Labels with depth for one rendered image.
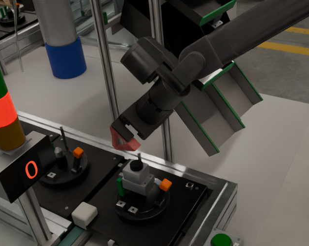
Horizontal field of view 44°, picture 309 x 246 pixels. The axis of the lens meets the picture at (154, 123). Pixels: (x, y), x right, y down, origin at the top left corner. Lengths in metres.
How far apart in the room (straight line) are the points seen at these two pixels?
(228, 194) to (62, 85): 0.99
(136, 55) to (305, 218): 0.64
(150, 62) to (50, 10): 1.02
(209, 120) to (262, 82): 2.25
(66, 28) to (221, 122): 0.86
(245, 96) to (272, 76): 2.18
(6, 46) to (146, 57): 1.44
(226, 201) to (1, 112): 0.55
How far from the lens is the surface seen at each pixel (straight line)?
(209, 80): 0.90
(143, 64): 0.65
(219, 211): 0.92
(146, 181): 0.87
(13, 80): 1.85
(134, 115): 0.71
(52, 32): 1.67
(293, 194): 1.12
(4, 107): 0.66
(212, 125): 1.05
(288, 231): 1.04
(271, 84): 3.26
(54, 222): 0.97
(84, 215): 0.92
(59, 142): 1.18
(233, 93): 1.17
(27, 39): 2.11
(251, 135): 1.30
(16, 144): 0.70
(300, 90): 3.23
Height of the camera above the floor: 1.66
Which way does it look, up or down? 36 degrees down
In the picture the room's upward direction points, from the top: 6 degrees counter-clockwise
